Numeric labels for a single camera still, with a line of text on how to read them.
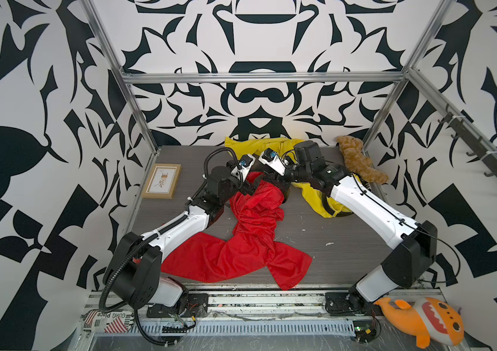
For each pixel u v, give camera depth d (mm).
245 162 668
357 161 1047
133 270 420
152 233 464
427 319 656
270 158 642
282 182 683
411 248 414
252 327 714
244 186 712
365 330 711
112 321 690
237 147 1186
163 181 1057
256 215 866
